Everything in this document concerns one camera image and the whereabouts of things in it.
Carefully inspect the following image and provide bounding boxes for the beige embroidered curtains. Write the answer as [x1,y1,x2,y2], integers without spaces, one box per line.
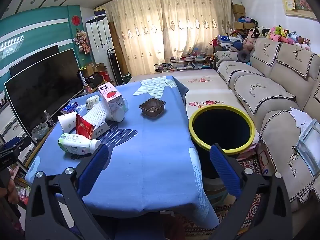
[104,0,237,77]

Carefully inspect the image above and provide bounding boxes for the white cardboard box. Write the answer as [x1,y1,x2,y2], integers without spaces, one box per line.
[92,121,110,139]

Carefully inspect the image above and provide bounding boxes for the white papers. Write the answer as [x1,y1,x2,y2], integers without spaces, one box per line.
[289,107,313,134]

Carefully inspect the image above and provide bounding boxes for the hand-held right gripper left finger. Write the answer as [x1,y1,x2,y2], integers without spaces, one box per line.
[25,144,110,240]

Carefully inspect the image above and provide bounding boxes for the small white labelled bottle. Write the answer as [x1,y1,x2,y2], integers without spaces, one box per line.
[86,96,102,111]

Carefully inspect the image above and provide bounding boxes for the pile of children's books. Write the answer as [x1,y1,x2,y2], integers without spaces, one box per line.
[10,162,32,205]

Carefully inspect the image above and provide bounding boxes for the white floral floor mat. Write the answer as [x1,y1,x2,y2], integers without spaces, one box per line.
[125,69,240,117]

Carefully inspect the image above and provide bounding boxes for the beige sofa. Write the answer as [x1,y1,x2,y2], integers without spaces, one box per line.
[214,37,320,235]

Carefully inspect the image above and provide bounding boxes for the white paper cup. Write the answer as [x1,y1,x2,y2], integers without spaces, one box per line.
[57,112,78,133]

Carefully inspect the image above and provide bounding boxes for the stack of cardboard boxes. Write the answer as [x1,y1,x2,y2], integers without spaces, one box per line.
[232,4,254,30]

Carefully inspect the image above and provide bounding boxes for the low glass shelf with books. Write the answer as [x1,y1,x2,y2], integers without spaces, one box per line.
[154,55,215,73]

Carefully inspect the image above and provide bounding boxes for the pile of plush toys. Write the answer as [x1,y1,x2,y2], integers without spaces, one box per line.
[239,16,312,52]

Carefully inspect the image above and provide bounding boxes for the black tower fan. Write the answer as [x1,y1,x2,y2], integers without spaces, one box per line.
[107,48,124,85]

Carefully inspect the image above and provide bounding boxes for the plain white bottle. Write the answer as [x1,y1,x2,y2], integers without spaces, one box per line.
[106,107,125,122]

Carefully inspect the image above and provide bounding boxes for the clear plastic bag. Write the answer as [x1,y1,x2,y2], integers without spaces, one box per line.
[295,119,320,177]

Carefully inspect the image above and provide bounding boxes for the person's left hand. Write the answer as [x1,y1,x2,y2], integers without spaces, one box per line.
[5,171,19,205]

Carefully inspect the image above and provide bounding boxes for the black television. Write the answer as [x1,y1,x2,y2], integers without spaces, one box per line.
[4,49,85,137]

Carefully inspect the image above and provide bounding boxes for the open cardboard boxes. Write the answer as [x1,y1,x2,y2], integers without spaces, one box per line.
[80,62,110,87]

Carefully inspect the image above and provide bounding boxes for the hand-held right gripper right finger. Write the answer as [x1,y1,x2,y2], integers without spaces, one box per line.
[209,144,293,240]

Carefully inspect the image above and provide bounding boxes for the clear water bottle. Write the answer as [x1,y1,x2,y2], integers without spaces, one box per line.
[44,110,55,127]

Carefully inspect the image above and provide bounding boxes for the white standing air conditioner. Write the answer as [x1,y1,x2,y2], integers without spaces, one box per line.
[85,15,114,67]

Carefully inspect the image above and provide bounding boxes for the artificial flower decoration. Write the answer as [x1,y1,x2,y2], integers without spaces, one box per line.
[74,29,90,54]

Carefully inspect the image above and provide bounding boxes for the grey round cushion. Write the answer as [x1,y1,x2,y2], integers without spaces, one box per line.
[237,49,251,63]

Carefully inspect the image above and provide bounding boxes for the pink milk carton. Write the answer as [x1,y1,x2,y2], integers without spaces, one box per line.
[98,82,123,112]

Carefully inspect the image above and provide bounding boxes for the blue star tablecloth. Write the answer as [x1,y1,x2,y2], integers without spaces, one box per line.
[25,76,220,228]

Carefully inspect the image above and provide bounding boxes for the blue star printed bag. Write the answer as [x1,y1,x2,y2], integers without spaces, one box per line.
[216,34,243,49]

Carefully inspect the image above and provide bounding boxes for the black bin with yellow rim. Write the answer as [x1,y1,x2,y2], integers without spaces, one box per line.
[188,104,256,180]

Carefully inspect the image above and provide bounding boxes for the red snack packet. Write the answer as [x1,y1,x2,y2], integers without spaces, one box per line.
[75,114,94,139]

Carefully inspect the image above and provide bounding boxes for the glass ashtray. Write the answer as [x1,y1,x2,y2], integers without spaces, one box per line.
[32,123,50,140]

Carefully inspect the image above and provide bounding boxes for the brown plastic tray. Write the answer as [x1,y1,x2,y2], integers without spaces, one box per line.
[139,98,166,118]

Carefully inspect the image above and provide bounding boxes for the white bottle with green label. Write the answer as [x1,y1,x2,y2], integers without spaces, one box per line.
[58,133,102,154]

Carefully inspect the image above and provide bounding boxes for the blue tissue pack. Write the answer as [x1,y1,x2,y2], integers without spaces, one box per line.
[61,102,78,114]

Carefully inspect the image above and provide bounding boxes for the red patterned rug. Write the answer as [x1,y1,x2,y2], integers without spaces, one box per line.
[175,155,265,233]

